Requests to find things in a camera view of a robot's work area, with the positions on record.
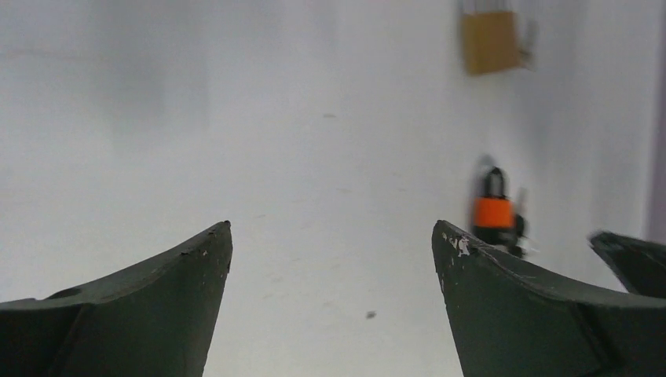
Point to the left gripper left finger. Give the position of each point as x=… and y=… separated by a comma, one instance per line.
x=154, y=318

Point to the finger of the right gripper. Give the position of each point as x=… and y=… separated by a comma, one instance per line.
x=638, y=264

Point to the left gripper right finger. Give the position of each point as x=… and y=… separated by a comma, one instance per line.
x=510, y=317

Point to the orange black padlock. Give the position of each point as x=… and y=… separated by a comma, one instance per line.
x=493, y=215

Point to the large brass padlock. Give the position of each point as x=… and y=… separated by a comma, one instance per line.
x=489, y=37

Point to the black keys bunch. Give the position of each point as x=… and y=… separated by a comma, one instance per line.
x=517, y=247

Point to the silver key of large padlock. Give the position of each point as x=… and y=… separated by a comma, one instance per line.
x=528, y=44

